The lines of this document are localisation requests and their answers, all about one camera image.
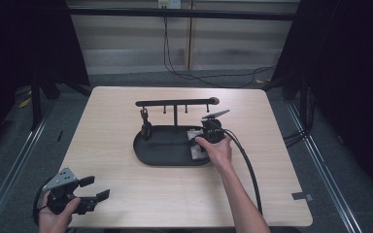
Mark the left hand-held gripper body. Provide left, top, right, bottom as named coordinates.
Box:
left=41, top=166, right=88, bottom=216

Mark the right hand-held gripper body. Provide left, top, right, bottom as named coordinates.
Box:
left=200, top=109, right=231, bottom=146

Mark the black key rack with tray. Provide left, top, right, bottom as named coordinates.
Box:
left=132, top=96, right=221, bottom=168

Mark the car key with strap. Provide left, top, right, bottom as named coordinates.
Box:
left=139, top=107, right=153, bottom=142

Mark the person's right hand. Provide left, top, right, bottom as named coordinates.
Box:
left=194, top=135, right=234, bottom=169

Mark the person's left hand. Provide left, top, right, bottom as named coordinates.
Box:
left=37, top=190, right=83, bottom=233

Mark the yellow tape piece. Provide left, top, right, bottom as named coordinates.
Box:
left=17, top=96, right=33, bottom=110

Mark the grey tape piece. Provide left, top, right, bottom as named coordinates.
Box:
left=291, top=191, right=314, bottom=202

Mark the black horizontal bar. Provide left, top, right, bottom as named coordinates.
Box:
left=67, top=7, right=301, bottom=22

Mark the black curtain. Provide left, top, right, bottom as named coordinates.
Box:
left=0, top=0, right=91, bottom=163
left=270, top=0, right=373, bottom=203

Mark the metal floor rail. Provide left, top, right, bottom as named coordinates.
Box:
left=285, top=99, right=365, bottom=233
left=0, top=106, right=56, bottom=233

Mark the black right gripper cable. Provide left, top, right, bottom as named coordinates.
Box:
left=222, top=128, right=263, bottom=216

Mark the black wall cable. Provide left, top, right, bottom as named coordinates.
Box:
left=162, top=16, right=277, bottom=89

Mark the black floor cable bundle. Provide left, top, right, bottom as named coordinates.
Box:
left=283, top=86, right=316, bottom=149

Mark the white wall socket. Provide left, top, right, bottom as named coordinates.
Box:
left=157, top=0, right=183, bottom=10

